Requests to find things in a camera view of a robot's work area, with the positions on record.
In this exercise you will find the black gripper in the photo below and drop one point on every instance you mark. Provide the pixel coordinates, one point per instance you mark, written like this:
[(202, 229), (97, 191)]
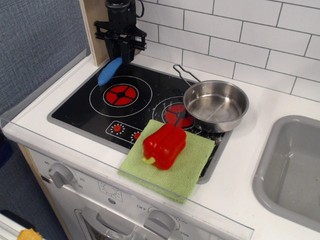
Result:
[(121, 33)]

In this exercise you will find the grey right oven knob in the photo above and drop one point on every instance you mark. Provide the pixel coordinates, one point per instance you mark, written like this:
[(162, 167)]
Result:
[(159, 223)]

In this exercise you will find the red toy bell pepper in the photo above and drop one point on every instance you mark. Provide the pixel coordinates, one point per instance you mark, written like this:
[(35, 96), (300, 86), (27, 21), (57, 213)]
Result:
[(161, 148)]

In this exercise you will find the grey oven knob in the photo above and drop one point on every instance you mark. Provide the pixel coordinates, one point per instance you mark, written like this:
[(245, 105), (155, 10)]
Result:
[(159, 223), (60, 175)]

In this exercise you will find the white toy oven front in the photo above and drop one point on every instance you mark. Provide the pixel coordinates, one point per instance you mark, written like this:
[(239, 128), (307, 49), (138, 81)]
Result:
[(94, 210)]

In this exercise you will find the yellow object at floor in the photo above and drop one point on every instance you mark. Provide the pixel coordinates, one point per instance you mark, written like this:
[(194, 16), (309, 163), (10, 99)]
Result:
[(29, 234)]

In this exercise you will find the wooden side post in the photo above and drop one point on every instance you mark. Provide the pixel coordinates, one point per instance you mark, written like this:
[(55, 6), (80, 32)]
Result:
[(92, 11)]

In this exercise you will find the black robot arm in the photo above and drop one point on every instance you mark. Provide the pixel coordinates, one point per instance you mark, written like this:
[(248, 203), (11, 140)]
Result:
[(120, 3)]

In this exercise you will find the steel frying pan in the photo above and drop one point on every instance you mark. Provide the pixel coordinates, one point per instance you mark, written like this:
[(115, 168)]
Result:
[(216, 106)]

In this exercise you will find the green cloth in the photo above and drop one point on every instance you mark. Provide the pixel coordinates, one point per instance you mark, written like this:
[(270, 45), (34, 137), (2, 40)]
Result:
[(176, 183)]

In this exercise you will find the grey left oven knob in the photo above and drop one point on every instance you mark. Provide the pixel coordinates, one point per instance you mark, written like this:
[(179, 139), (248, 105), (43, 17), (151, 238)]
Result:
[(60, 175)]

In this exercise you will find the black toy cooktop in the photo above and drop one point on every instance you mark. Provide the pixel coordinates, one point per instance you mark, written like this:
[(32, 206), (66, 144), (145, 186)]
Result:
[(116, 113)]

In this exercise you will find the grey sink basin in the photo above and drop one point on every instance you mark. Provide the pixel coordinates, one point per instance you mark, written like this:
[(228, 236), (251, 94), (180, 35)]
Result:
[(287, 179)]

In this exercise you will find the blue handled metal spoon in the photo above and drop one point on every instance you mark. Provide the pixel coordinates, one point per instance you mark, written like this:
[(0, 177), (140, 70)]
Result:
[(109, 71)]

